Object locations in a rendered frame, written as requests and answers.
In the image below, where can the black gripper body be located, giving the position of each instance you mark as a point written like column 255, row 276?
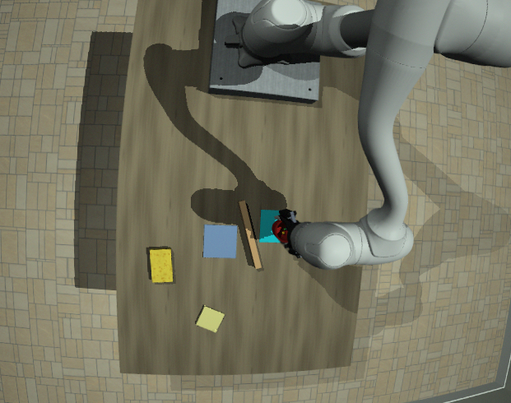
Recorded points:
column 292, row 225

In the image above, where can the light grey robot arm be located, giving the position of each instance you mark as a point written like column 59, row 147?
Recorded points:
column 402, row 38

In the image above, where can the yellow sponge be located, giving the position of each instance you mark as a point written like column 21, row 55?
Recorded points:
column 161, row 265

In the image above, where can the pale yellow sticky-note pad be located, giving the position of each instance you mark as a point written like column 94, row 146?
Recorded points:
column 210, row 318

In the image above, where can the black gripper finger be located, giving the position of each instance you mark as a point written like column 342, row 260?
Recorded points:
column 286, row 218
column 286, row 245

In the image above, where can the dark red cup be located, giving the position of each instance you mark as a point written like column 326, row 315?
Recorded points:
column 277, row 229

